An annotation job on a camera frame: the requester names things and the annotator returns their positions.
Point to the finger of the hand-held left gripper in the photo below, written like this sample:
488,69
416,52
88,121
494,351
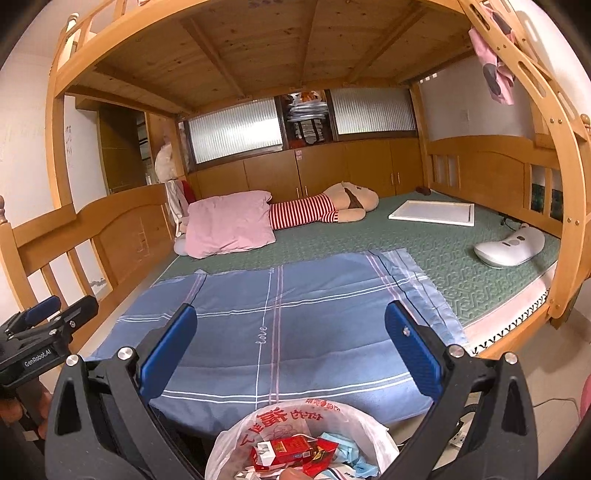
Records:
39,311
78,314

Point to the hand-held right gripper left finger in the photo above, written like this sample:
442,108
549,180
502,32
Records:
168,346

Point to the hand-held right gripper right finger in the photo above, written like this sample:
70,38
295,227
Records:
413,346

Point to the white printed plastic bag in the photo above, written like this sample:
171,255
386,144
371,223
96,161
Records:
258,427

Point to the blue face mask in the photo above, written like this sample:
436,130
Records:
346,454

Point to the red cigarette box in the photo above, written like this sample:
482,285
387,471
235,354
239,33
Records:
300,454

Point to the person's left hand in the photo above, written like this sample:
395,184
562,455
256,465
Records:
44,408

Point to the person's right hand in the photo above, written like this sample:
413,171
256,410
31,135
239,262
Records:
291,474

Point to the green patterned mat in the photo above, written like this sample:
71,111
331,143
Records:
438,258

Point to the white patterned mattress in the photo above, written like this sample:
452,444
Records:
508,323

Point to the white power strip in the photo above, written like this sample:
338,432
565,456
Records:
457,437

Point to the blue plaid sheet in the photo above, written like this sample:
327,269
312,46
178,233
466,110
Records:
300,323

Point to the pink pillow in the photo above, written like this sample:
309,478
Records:
231,226

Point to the white framed board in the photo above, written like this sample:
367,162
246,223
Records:
434,212

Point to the white massage pillow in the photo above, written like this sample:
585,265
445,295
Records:
508,247

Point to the pale hanging cloth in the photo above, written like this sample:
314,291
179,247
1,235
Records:
175,203

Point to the striped plush toy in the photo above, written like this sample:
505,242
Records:
318,212

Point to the wooden wardrobe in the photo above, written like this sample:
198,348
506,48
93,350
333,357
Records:
122,147

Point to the pink round plastic object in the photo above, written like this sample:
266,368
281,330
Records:
586,397

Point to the wooden cabinet with glass doors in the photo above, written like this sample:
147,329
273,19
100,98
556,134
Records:
300,161

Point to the wooden bed ladder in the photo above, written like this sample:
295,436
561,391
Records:
540,120

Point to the pink spotted cloth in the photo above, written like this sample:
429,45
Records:
494,69

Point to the wooden bunk bed frame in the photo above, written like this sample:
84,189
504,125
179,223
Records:
277,41

